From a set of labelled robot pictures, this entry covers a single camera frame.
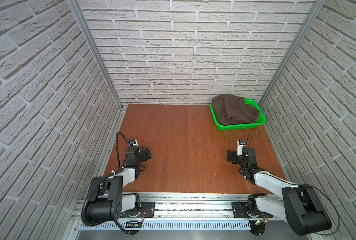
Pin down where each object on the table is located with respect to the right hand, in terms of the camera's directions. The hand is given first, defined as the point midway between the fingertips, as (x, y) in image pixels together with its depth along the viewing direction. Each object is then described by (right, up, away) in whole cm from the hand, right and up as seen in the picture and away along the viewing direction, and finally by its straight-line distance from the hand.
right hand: (235, 149), depth 91 cm
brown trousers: (+2, +26, +15) cm, 31 cm away
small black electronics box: (-58, -34, -19) cm, 69 cm away
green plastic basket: (+23, +19, +12) cm, 32 cm away
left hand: (-60, 0, +1) cm, 60 cm away
